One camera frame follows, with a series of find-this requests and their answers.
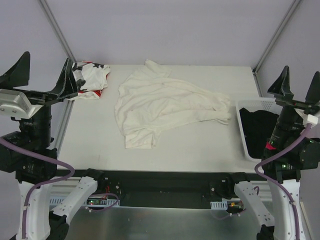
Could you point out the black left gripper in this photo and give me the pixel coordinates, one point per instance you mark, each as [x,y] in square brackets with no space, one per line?
[43,96]

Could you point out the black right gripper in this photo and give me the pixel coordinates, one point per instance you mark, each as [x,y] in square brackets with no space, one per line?
[295,104]

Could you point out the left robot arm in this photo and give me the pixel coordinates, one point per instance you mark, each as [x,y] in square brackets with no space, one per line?
[28,154]

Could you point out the pink garment in basket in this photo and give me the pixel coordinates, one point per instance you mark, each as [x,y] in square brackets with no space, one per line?
[269,146]

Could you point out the right white cable duct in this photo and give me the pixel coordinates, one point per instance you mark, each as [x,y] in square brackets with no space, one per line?
[219,205]

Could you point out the cream white t shirt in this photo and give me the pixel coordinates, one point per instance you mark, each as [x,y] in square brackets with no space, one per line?
[151,102]

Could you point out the left aluminium frame post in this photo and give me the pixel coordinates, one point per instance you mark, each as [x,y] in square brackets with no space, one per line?
[56,29]

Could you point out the left white cable duct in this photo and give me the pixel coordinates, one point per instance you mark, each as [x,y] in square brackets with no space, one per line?
[93,202]

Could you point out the black garment in basket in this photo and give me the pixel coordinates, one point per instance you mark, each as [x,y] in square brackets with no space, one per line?
[257,127]

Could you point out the white plastic laundry basket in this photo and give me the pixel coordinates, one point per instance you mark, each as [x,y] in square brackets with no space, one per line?
[254,104]

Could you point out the right aluminium frame post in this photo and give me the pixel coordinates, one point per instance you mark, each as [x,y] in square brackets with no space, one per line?
[277,34]

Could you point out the white cable duct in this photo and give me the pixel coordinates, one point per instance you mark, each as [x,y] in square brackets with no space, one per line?
[93,202]
[219,205]

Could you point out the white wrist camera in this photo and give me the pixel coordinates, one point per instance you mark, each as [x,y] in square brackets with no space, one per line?
[312,119]
[16,104]

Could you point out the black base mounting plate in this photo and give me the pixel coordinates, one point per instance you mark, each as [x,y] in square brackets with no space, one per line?
[178,190]

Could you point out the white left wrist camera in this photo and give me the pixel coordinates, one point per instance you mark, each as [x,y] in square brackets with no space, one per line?
[16,104]

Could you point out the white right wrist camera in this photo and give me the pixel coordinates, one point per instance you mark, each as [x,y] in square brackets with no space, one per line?
[312,119]

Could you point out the aluminium frame post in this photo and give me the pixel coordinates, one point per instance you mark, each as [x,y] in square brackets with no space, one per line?
[277,34]
[56,29]

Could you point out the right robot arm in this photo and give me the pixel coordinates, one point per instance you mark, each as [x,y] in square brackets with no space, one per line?
[286,154]

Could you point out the white black patterned folded shirt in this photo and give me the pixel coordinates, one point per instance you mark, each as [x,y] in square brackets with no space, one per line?
[90,76]

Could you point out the red white folded shirt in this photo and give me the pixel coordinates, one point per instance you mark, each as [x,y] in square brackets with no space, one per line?
[87,95]

